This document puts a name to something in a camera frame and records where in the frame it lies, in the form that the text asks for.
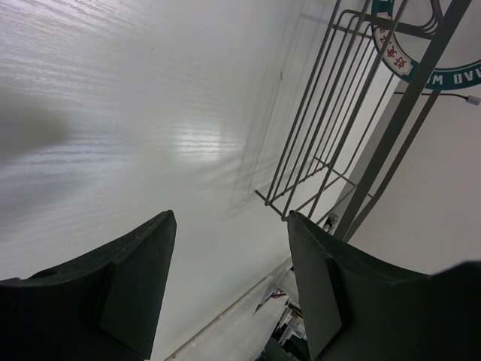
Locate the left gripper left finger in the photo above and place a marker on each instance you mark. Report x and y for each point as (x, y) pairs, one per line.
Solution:
(103, 305)

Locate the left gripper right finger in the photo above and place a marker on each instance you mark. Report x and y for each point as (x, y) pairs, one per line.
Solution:
(358, 307)

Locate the black cable white plug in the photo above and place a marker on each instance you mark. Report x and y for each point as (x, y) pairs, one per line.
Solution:
(472, 100)

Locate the grey wire dish rack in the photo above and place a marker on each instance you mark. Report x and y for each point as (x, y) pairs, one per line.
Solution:
(359, 104)

